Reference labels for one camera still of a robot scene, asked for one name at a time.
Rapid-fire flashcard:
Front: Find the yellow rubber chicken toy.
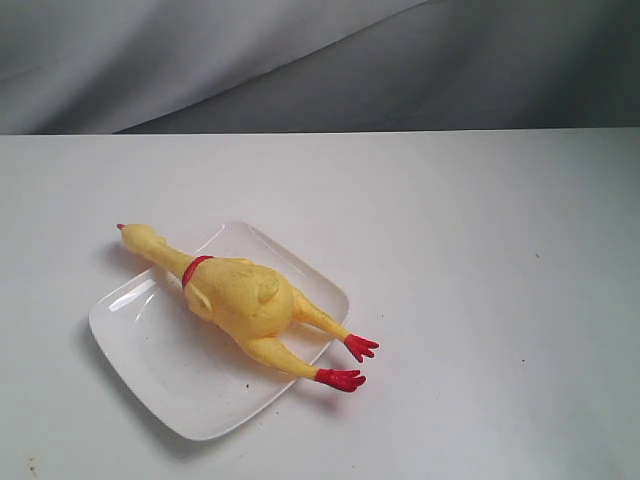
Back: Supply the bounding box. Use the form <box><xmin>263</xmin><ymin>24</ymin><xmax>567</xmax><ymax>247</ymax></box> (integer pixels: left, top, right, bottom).
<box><xmin>117</xmin><ymin>224</ymin><xmax>379</xmax><ymax>393</ymax></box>

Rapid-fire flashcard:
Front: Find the white square plate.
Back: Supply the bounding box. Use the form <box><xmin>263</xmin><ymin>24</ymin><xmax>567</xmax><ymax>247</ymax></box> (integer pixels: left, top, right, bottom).
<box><xmin>89</xmin><ymin>221</ymin><xmax>349</xmax><ymax>441</ymax></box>

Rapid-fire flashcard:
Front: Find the grey backdrop cloth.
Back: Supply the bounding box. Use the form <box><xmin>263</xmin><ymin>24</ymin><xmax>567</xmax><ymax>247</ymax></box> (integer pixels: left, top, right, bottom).
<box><xmin>1</xmin><ymin>1</ymin><xmax>639</xmax><ymax>134</ymax></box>

